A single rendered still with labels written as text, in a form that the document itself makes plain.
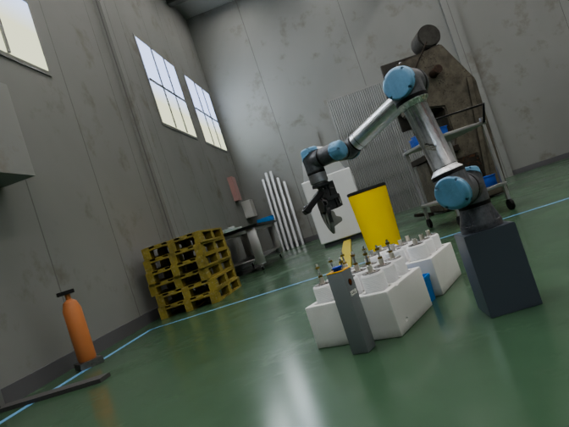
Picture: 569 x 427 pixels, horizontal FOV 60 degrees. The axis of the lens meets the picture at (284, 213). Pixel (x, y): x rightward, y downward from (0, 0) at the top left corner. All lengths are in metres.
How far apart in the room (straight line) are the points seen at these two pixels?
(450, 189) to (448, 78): 6.15
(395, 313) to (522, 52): 11.88
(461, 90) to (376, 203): 3.35
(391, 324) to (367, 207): 3.06
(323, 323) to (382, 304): 0.28
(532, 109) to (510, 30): 1.96
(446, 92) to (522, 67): 5.81
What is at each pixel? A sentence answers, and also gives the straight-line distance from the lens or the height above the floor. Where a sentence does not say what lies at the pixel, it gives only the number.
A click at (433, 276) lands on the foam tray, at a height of 0.09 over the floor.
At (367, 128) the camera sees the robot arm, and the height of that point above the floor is 0.80.
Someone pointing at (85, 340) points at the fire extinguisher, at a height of 0.20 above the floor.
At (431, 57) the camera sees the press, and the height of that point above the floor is 2.22.
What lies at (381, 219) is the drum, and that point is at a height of 0.30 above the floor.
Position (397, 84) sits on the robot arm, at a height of 0.88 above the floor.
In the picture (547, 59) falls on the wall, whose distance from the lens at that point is 13.66.
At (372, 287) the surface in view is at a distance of 1.99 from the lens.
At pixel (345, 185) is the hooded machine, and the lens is 8.03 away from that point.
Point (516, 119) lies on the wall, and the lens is 13.16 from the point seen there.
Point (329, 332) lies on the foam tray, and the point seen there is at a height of 0.06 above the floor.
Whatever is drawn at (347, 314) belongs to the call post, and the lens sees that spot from 1.89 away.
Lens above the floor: 0.53
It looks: 2 degrees up
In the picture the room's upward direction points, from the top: 18 degrees counter-clockwise
